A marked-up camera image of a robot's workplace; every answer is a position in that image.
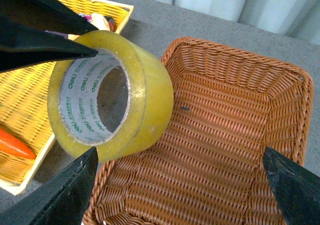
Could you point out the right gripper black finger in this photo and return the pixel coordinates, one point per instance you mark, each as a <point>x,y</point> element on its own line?
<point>23,46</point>
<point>46,15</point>

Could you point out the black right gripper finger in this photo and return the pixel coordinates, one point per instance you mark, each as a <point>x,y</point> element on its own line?
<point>296,189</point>
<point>62,200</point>

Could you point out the yellowish packing tape roll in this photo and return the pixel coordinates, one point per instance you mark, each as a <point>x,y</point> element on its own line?
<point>119,101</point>

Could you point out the yellow woven basket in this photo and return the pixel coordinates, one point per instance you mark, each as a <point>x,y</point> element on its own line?
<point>23,103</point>

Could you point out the brown wicker basket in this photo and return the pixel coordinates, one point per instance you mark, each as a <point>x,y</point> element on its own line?
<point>207,167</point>

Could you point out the small purple can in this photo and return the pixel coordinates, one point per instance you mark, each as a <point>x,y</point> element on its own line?
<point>111,21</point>

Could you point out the orange toy carrot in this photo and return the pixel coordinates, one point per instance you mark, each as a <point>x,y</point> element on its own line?
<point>9,144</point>

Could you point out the grey curtain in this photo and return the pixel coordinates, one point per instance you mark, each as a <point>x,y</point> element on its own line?
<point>298,19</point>

